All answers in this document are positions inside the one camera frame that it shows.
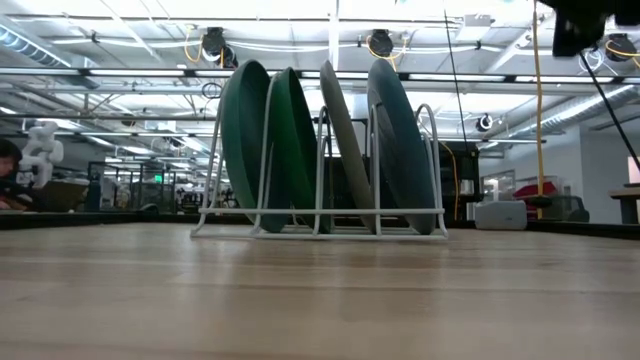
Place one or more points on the green plate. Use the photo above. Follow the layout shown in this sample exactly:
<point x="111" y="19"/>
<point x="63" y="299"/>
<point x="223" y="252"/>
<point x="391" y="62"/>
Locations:
<point x="300" y="150"/>
<point x="245" y="140"/>

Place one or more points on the grey plate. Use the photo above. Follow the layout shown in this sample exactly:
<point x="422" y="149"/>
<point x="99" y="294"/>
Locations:
<point x="345" y="140"/>

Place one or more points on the blue plate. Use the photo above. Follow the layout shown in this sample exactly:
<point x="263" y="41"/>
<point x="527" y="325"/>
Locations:
<point x="405" y="160"/>

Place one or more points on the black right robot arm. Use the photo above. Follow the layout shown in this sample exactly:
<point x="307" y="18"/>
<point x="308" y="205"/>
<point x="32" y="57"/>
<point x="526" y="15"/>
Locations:
<point x="575" y="30"/>

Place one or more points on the black equipment cabinet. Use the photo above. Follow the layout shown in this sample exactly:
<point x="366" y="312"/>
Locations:
<point x="460" y="170"/>

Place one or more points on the grey control box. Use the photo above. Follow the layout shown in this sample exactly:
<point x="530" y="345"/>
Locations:
<point x="500" y="215"/>

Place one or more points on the yellow broom stick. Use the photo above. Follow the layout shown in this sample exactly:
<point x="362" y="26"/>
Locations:
<point x="539" y="125"/>

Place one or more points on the dark blue bottle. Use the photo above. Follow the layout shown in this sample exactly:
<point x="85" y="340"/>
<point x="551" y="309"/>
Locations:
<point x="95" y="197"/>

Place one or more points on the laptop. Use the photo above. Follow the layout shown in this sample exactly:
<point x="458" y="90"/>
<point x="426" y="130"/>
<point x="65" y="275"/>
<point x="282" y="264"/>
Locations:
<point x="62" y="195"/>

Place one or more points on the white robot figure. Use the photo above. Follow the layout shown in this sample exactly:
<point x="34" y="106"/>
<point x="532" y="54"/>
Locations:
<point x="42" y="145"/>

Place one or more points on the wooden side table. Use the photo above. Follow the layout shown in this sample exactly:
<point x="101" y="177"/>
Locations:
<point x="627" y="195"/>

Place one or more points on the white shoe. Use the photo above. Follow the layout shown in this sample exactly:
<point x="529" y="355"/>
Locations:
<point x="7" y="155"/>

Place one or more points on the black aluminium table frame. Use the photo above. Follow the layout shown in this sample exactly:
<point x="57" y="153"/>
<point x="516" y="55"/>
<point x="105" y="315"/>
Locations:
<point x="100" y="220"/>

